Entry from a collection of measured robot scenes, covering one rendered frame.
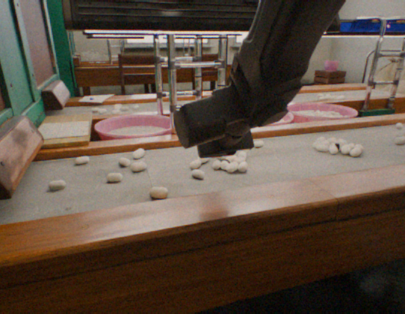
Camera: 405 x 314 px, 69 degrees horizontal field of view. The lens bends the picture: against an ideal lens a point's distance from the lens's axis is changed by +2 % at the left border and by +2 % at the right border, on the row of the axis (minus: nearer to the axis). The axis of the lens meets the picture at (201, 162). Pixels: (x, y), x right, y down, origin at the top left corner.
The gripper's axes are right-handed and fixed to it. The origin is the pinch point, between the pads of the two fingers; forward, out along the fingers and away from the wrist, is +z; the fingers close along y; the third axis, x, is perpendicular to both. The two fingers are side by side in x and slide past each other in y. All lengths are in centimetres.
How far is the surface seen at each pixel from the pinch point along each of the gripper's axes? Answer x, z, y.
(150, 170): -1.0, 13.3, 11.5
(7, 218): 7.4, 2.9, 37.7
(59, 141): -14.6, 24.1, 32.8
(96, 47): -330, 391, 35
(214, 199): 10.8, -5.2, 3.1
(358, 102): -32, 49, -92
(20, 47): -47, 29, 43
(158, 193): 7.1, 1.1, 11.9
